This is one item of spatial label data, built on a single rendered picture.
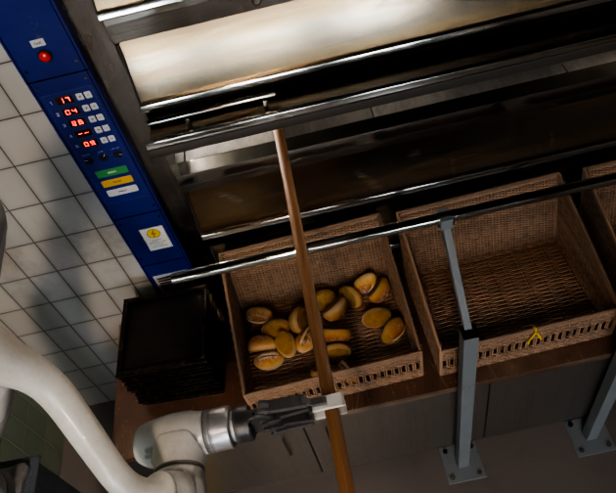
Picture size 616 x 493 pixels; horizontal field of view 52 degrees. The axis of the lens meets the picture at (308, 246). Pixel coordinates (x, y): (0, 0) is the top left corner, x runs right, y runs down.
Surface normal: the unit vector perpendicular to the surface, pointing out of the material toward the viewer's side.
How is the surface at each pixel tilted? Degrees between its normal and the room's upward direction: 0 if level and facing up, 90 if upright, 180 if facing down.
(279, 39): 70
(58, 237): 90
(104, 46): 90
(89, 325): 90
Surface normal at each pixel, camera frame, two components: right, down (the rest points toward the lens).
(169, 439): -0.17, -0.59
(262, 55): 0.08, 0.50
